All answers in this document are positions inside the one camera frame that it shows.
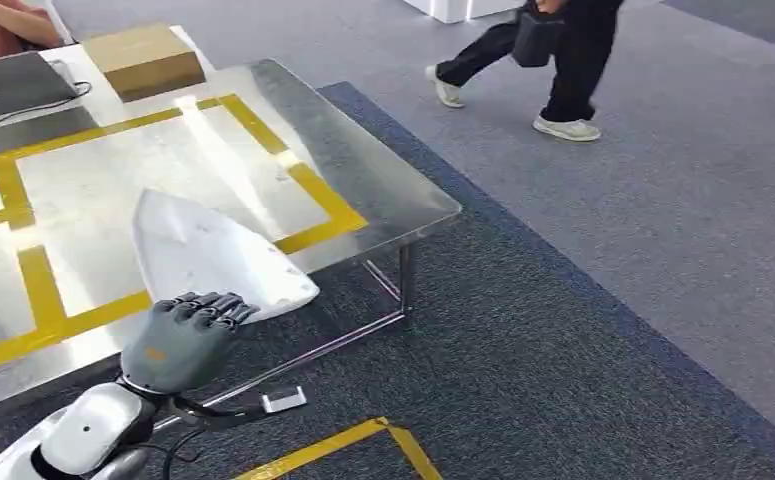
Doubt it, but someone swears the white triangular plastic panel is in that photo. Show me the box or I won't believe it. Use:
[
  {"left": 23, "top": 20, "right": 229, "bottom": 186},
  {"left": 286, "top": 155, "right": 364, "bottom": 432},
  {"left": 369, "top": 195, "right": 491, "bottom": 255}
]
[{"left": 131, "top": 188, "right": 321, "bottom": 325}]

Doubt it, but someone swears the dark grey laptop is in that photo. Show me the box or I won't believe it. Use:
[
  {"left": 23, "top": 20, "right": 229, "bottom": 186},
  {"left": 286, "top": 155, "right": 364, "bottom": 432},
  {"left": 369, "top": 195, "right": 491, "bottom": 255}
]
[{"left": 0, "top": 51, "right": 81, "bottom": 125}]

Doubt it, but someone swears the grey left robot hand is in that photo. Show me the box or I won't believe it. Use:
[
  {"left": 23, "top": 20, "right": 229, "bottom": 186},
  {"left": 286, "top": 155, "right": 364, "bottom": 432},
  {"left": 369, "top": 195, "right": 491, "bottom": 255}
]
[{"left": 120, "top": 292, "right": 261, "bottom": 397}]

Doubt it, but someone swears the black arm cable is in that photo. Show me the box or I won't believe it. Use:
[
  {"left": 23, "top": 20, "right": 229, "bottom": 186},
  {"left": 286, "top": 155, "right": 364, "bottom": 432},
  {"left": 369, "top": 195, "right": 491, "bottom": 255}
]
[{"left": 160, "top": 427, "right": 211, "bottom": 480}]

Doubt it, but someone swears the black laptop cable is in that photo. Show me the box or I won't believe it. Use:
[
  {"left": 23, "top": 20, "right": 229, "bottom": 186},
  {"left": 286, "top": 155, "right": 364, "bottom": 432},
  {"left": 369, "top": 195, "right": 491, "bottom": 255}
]
[{"left": 0, "top": 80, "right": 94, "bottom": 138}]

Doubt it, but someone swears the steel table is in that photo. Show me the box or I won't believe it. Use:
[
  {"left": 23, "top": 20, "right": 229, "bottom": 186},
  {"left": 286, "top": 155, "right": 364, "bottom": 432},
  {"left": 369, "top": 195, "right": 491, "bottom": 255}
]
[{"left": 0, "top": 25, "right": 463, "bottom": 480}]

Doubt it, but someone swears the black bag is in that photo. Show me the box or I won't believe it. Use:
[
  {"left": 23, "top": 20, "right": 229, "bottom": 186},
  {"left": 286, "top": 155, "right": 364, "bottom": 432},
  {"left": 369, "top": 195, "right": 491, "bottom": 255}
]
[{"left": 510, "top": 1, "right": 566, "bottom": 70}]

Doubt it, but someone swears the white cabinet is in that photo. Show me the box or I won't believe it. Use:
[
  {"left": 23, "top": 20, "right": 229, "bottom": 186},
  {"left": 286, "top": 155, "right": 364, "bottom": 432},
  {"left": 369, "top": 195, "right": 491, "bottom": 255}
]
[{"left": 402, "top": 0, "right": 527, "bottom": 25}]

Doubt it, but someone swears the person at table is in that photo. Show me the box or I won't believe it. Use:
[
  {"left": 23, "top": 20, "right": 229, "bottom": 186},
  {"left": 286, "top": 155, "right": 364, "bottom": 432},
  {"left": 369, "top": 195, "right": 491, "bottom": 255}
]
[{"left": 0, "top": 0, "right": 65, "bottom": 66}]

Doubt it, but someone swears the walking person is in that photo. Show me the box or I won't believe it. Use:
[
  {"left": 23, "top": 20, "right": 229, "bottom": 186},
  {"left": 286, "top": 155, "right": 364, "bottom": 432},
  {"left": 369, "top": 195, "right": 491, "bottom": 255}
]
[{"left": 423, "top": 0, "right": 627, "bottom": 143}]

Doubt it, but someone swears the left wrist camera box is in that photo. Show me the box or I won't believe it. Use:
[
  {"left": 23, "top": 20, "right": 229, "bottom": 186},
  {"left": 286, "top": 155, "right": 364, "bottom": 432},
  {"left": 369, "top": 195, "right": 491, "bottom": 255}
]
[{"left": 227, "top": 385, "right": 309, "bottom": 429}]

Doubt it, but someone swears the brown cardboard box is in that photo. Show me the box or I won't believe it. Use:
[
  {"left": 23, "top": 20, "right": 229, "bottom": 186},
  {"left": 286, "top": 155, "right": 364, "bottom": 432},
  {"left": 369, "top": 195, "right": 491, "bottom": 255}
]
[{"left": 82, "top": 23, "right": 208, "bottom": 103}]

